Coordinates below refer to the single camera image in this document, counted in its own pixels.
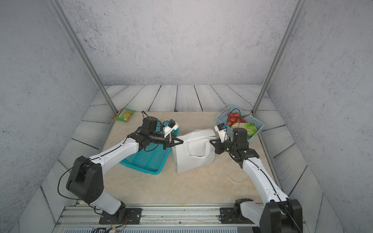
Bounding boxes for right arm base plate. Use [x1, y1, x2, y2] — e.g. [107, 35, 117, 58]
[218, 207, 255, 225]

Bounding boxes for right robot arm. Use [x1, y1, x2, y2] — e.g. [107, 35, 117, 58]
[210, 123, 303, 233]

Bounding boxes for white insulated delivery bag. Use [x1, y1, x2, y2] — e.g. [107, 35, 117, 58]
[172, 129, 216, 174]

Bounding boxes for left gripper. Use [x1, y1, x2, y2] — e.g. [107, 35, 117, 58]
[148, 132, 183, 150]

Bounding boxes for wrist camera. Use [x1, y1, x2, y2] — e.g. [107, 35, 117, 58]
[163, 119, 179, 138]
[214, 123, 228, 143]

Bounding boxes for green lettuce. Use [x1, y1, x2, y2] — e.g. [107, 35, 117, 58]
[231, 122, 258, 137]

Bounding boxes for aluminium frame post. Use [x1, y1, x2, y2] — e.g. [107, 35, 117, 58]
[252, 0, 307, 115]
[48, 0, 118, 114]

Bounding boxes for teal plastic basket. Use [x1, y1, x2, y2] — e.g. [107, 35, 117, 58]
[120, 116, 179, 175]

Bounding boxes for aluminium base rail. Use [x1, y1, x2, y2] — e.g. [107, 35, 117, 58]
[53, 204, 257, 233]

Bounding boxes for green snack packet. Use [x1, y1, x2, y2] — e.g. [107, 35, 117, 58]
[112, 108, 134, 122]

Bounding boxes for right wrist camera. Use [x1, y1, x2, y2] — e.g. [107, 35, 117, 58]
[214, 123, 228, 143]

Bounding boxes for right aluminium frame post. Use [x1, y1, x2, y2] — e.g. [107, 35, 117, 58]
[252, 0, 307, 115]

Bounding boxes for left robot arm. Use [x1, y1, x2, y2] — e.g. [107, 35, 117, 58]
[66, 114, 183, 223]

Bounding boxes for left aluminium frame post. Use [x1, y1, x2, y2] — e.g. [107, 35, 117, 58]
[48, 0, 118, 114]

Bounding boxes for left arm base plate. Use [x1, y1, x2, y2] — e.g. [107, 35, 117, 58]
[99, 208, 143, 225]

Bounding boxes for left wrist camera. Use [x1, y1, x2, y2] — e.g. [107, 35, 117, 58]
[163, 119, 179, 138]

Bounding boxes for red cherry tomato bunch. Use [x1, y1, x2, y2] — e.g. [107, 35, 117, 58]
[227, 112, 246, 126]

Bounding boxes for light blue plastic basket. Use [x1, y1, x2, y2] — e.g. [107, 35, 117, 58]
[216, 105, 265, 141]

